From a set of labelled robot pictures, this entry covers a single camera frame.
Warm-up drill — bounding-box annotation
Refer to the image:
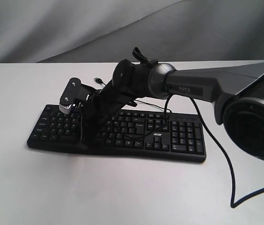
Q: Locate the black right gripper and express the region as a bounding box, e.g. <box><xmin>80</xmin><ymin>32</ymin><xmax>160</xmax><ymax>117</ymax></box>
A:
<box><xmin>77</xmin><ymin>81</ymin><xmax>136</xmax><ymax>150</ymax></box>

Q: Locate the black acer keyboard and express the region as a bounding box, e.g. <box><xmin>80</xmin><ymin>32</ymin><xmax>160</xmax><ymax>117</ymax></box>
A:
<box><xmin>27</xmin><ymin>105</ymin><xmax>206</xmax><ymax>163</ymax></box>

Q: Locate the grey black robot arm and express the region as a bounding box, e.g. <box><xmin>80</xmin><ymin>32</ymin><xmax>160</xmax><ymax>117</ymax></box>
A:
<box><xmin>81</xmin><ymin>48</ymin><xmax>264</xmax><ymax>161</ymax></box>

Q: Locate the grey backdrop cloth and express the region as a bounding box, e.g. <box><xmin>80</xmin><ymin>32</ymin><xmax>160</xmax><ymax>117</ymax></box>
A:
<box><xmin>0</xmin><ymin>0</ymin><xmax>264</xmax><ymax>63</ymax></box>

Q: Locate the black keyboard USB cable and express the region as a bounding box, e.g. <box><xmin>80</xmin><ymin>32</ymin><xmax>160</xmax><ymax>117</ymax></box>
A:
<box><xmin>93</xmin><ymin>76</ymin><xmax>173</xmax><ymax>114</ymax></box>

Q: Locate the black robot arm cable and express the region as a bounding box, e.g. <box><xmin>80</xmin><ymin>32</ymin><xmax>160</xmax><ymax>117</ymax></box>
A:
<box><xmin>162</xmin><ymin>93</ymin><xmax>239</xmax><ymax>202</ymax></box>

